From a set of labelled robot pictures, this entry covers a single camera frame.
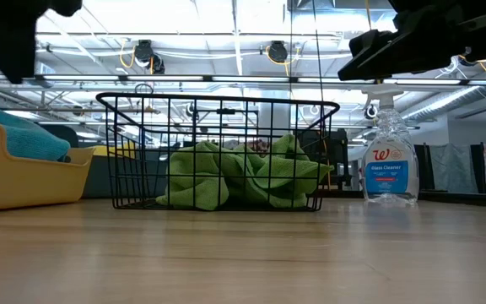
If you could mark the teal plastic basket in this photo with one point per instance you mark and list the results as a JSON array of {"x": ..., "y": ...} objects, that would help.
[{"x": 104, "y": 177}]

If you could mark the yellow plastic basket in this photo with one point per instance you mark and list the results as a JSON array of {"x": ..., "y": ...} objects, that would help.
[{"x": 36, "y": 186}]

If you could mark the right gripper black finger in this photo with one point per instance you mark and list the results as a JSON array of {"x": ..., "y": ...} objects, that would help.
[
  {"x": 376, "y": 44},
  {"x": 386, "y": 67}
]

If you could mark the silver air duct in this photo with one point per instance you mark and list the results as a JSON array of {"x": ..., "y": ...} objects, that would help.
[{"x": 445, "y": 103}]

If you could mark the black equipment cabinet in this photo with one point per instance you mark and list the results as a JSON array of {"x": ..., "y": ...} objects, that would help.
[{"x": 338, "y": 160}]

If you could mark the green microfiber towel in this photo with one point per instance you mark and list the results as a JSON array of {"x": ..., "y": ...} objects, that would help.
[
  {"x": 285, "y": 173},
  {"x": 192, "y": 186}
]

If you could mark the grey hanging cloth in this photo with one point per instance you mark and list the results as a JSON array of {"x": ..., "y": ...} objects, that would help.
[{"x": 449, "y": 169}]

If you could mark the clear glass cleaner spray bottle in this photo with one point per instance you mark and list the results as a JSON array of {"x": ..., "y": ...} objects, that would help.
[{"x": 390, "y": 173}]

